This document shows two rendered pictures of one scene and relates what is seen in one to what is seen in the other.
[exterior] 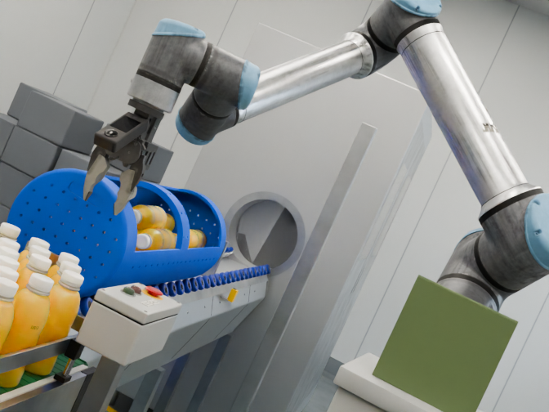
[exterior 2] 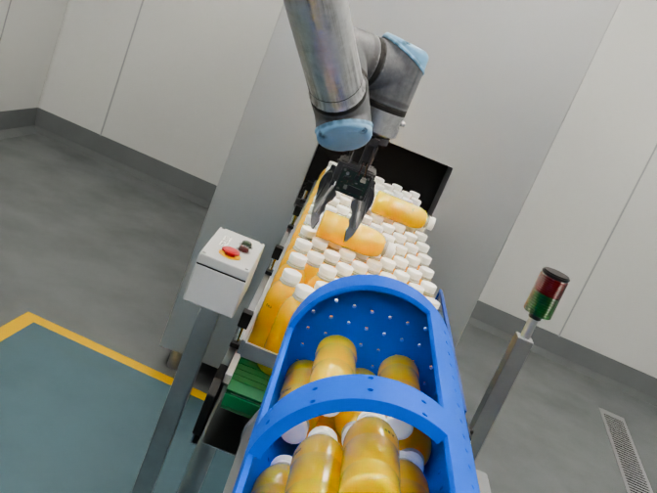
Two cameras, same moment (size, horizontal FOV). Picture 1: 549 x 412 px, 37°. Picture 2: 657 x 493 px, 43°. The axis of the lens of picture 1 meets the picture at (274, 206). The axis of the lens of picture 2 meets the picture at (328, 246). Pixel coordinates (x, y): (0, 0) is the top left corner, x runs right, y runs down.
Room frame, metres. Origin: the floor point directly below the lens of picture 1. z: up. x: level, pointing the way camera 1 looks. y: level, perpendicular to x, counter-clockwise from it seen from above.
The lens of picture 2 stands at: (3.02, -0.02, 1.61)
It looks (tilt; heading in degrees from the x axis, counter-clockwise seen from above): 16 degrees down; 167
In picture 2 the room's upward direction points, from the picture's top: 22 degrees clockwise
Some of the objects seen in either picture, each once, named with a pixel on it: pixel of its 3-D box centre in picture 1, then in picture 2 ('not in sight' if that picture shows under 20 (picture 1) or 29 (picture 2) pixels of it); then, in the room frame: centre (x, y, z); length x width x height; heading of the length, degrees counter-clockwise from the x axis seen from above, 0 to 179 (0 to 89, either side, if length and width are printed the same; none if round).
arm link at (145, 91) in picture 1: (150, 95); (377, 120); (1.56, 0.30, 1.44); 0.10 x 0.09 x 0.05; 80
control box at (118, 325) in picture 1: (131, 320); (226, 269); (1.48, 0.15, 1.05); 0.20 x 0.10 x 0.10; 169
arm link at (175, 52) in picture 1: (172, 54); (393, 73); (1.56, 0.29, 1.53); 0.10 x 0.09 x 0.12; 107
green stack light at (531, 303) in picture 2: not in sight; (542, 302); (1.43, 0.82, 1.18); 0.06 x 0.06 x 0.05
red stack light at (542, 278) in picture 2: not in sight; (550, 285); (1.43, 0.82, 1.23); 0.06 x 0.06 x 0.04
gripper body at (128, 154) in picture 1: (136, 136); (359, 162); (1.57, 0.30, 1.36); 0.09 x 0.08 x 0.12; 170
